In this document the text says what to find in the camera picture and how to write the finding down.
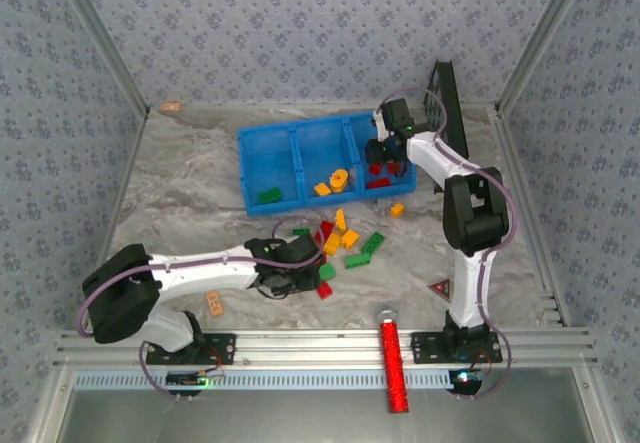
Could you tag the small green lego brick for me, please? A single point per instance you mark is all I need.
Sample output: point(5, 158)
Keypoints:
point(327, 271)

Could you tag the small yellow lego brick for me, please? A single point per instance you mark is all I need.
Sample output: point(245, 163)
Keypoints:
point(396, 210)

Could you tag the yellow round lego piece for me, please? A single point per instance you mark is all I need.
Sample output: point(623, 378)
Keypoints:
point(339, 179)

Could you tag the yellow sloped lego brick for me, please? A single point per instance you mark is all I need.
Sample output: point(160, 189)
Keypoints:
point(340, 219)

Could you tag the blue three-compartment plastic bin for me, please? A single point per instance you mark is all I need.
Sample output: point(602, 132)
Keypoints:
point(275, 163)

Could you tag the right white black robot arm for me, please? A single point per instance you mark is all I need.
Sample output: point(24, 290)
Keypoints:
point(470, 213)

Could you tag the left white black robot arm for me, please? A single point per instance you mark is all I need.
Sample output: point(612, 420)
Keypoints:
point(200, 275)

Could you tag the black checkered board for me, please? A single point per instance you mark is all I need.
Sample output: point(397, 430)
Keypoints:
point(452, 128)

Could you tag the small orange wooden block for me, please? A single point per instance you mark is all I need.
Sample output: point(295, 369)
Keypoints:
point(215, 304)

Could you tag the red glitter tube silver cap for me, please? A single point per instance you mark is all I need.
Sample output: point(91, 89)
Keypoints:
point(394, 363)

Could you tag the black red triangle sign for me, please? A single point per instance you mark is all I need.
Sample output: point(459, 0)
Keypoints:
point(441, 289)

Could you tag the left small circuit board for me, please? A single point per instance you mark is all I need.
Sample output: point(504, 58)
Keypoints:
point(187, 378)

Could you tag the small circuit board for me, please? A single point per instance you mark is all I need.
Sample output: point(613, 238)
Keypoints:
point(187, 378)
point(465, 378)

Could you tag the right small circuit board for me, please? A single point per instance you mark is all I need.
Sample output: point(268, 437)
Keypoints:
point(465, 378)

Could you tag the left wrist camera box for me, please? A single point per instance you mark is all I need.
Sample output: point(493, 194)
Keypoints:
point(300, 250)

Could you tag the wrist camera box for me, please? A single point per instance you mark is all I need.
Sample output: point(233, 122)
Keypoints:
point(397, 111)
point(300, 250)

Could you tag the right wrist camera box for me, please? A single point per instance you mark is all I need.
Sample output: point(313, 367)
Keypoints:
point(397, 111)

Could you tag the long aluminium base rail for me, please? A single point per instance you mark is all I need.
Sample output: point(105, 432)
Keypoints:
point(310, 348)

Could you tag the left black mount plate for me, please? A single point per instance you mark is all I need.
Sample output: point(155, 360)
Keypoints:
point(220, 350)

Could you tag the black mount plate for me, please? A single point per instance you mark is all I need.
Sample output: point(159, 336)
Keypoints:
point(425, 348)
point(220, 350)

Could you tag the right aluminium side rail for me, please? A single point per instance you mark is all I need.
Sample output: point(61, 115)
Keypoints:
point(510, 153)

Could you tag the right black mount plate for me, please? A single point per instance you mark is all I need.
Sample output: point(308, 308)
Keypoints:
point(425, 348)

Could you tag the right aluminium corner post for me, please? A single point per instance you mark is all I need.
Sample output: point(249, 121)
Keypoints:
point(541, 38)

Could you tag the aluminium corner post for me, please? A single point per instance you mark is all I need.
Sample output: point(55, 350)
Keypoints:
point(541, 38)
point(105, 38)

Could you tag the left lower frame strut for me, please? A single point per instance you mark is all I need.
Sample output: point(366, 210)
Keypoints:
point(47, 405)

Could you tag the frame strut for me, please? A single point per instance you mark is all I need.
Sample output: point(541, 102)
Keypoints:
point(47, 405)
point(597, 405)

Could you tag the left aluminium corner post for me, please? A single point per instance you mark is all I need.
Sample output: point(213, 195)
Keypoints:
point(105, 38)

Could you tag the right lower frame strut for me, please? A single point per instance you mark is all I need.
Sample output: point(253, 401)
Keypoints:
point(597, 405)

